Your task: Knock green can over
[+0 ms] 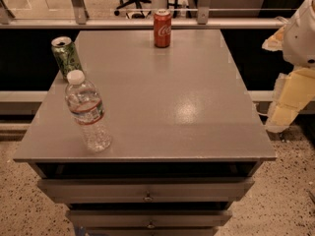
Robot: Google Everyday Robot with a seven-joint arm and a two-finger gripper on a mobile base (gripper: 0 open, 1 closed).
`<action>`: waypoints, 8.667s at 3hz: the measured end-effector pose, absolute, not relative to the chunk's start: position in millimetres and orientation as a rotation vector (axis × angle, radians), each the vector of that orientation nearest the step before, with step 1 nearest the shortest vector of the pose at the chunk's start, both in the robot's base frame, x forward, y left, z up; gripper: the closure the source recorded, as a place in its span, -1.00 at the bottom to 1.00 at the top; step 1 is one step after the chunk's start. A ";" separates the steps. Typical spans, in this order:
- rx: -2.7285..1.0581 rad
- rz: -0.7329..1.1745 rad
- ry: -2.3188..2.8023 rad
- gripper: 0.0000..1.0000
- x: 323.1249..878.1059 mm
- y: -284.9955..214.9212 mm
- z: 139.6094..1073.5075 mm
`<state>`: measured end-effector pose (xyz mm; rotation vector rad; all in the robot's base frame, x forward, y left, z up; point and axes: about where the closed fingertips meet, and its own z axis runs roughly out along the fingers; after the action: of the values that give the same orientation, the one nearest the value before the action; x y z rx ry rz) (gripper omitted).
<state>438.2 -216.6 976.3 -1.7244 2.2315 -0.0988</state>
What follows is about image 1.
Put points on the upper grey drawer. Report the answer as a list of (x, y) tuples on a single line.
[(80, 191)]

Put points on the metal railing frame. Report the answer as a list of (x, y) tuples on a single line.
[(111, 14)]

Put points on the clear plastic water bottle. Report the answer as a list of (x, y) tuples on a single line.
[(85, 105)]

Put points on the green soda can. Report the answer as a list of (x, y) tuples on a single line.
[(65, 52)]

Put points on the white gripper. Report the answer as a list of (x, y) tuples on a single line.
[(301, 39)]

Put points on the lower grey drawer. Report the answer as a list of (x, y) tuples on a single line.
[(149, 219)]

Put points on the black office chair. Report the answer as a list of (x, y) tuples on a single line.
[(133, 0)]

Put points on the grey drawer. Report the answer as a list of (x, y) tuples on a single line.
[(149, 219), (80, 191)]

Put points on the grey drawer cabinet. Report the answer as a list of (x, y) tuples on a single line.
[(180, 112)]

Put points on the red Coca-Cola can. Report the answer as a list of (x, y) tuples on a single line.
[(162, 28)]

